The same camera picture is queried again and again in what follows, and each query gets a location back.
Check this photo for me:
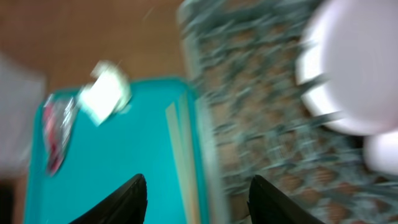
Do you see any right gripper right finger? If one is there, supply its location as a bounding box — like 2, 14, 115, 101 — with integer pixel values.
248, 175, 323, 224

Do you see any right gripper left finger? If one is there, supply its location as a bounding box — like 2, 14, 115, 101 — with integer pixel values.
70, 174, 147, 224

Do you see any wooden chopstick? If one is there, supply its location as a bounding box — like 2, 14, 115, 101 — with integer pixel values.
165, 103, 196, 223
178, 92, 201, 224

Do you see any small white pink bowl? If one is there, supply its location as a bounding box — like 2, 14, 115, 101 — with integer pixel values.
364, 130, 398, 175

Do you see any large white plate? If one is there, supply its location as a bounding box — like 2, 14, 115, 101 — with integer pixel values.
296, 0, 397, 136

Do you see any teal plastic tray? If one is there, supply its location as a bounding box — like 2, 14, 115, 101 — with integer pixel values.
24, 78, 211, 223

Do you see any crumpled white napkin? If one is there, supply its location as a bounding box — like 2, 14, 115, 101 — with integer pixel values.
77, 60, 132, 126

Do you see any red foil wrapper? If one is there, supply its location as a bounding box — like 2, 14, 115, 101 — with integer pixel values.
42, 95, 78, 176

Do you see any grey dish rack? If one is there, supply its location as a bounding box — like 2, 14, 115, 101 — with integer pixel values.
178, 1, 397, 223

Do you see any clear plastic bin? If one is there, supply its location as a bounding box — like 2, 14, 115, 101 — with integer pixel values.
1, 54, 46, 179

